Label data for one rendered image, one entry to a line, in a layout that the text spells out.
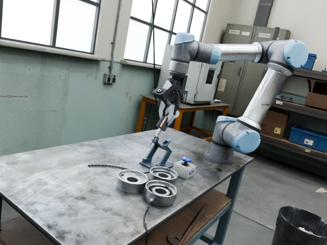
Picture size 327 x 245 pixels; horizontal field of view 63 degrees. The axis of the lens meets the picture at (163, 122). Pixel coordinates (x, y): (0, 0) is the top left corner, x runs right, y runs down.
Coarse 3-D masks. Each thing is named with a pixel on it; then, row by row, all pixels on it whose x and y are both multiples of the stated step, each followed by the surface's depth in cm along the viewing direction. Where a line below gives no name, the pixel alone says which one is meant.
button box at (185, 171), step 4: (176, 164) 108; (180, 164) 108; (184, 164) 108; (188, 164) 109; (192, 164) 111; (176, 168) 108; (180, 168) 107; (184, 168) 106; (188, 168) 106; (192, 168) 108; (176, 172) 108; (180, 172) 107; (184, 172) 106; (188, 172) 106; (192, 172) 109; (180, 176) 107; (184, 176) 106; (188, 176) 107
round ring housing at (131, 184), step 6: (120, 174) 92; (126, 174) 94; (132, 174) 95; (138, 174) 95; (144, 174) 94; (120, 180) 87; (126, 180) 89; (132, 180) 93; (138, 180) 91; (144, 180) 92; (120, 186) 87; (126, 186) 86; (132, 186) 86; (138, 186) 86; (144, 186) 88; (126, 192) 87; (132, 192) 87; (138, 192) 88
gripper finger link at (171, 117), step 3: (171, 105) 106; (174, 105) 105; (171, 108) 106; (171, 111) 106; (177, 111) 110; (168, 114) 107; (171, 114) 107; (177, 114) 110; (168, 117) 107; (171, 117) 107; (174, 117) 108; (168, 120) 108; (171, 120) 107; (168, 123) 108
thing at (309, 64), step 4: (308, 56) 370; (312, 56) 368; (316, 56) 379; (308, 60) 371; (312, 60) 368; (308, 64) 372; (312, 64) 387; (304, 68) 375; (308, 68) 371; (312, 68) 397
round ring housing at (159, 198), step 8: (152, 184) 90; (160, 184) 91; (168, 184) 91; (144, 192) 86; (152, 192) 82; (160, 192) 89; (168, 192) 87; (176, 192) 85; (160, 200) 82; (168, 200) 82
